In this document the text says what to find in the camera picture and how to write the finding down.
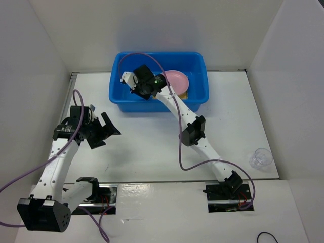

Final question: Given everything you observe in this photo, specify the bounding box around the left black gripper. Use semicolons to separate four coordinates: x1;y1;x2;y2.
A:
83;112;120;149

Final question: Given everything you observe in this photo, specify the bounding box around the pink plastic plate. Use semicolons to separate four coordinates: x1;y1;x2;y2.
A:
163;70;190;95

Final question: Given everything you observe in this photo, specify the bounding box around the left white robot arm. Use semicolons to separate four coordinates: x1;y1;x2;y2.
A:
17;106;121;232

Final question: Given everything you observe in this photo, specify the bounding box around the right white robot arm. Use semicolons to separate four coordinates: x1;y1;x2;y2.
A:
120;65;242;199

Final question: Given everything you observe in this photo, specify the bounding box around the blue plastic bin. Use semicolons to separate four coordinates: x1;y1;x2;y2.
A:
109;52;209;113

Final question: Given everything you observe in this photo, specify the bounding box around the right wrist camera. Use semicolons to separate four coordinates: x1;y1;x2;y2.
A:
120;72;138;90

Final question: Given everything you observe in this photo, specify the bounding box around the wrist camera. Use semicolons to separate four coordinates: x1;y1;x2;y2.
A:
88;104;97;122
120;72;138;90

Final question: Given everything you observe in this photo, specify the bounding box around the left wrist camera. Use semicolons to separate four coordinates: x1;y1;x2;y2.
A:
88;104;97;122

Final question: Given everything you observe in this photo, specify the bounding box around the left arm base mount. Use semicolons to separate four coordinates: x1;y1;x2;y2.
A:
60;181;117;215

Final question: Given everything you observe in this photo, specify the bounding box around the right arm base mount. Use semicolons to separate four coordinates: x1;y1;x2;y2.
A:
203;182;254;213

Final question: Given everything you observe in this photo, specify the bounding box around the black cable loop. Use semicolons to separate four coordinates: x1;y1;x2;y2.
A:
257;231;279;243

